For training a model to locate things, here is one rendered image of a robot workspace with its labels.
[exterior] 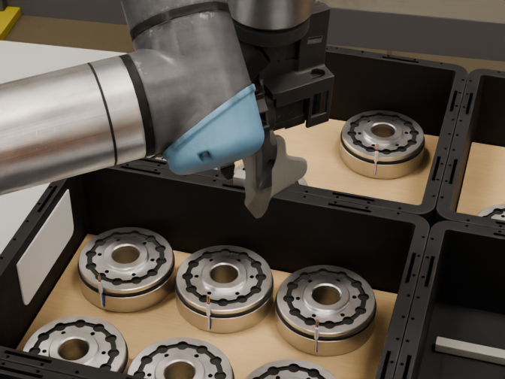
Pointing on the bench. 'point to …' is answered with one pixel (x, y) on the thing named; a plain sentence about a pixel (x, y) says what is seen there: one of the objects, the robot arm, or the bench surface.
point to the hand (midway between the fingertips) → (236, 189)
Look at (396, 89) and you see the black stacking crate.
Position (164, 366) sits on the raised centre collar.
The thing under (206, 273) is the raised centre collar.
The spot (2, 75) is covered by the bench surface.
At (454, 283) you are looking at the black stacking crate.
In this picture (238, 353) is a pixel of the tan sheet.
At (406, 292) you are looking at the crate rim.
